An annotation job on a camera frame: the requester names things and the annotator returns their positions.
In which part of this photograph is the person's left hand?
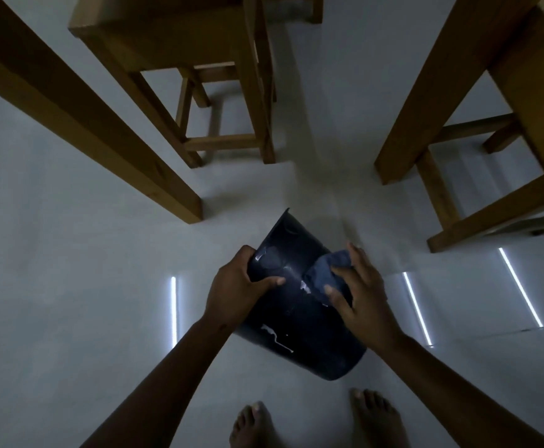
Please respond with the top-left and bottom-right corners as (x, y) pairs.
(203, 245), (286, 330)

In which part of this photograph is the person's right hand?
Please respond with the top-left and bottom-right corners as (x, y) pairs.
(323, 242), (409, 356)

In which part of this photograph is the blue-grey cleaning cloth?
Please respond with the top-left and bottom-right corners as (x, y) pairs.
(302, 249), (355, 308)

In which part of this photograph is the black plastic bin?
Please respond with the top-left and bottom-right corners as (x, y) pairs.
(233, 208), (368, 382)

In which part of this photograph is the person's right forearm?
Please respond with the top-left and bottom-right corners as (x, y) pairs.
(375, 333), (544, 448)

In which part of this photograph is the person's left forearm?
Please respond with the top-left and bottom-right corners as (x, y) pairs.
(81, 317), (236, 448)

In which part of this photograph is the person's right foot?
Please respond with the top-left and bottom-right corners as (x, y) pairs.
(350, 388), (411, 448)

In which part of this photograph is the person's foot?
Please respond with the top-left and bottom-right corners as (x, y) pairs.
(229, 401), (285, 448)
(350, 388), (411, 448)

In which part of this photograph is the person's left foot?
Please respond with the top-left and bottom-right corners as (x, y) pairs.
(229, 401), (285, 448)

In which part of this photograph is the wooden table leg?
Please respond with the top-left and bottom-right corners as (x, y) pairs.
(374, 0), (544, 185)
(0, 0), (204, 225)

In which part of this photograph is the wooden stool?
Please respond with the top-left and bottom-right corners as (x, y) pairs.
(68, 0), (278, 169)
(414, 4), (544, 254)

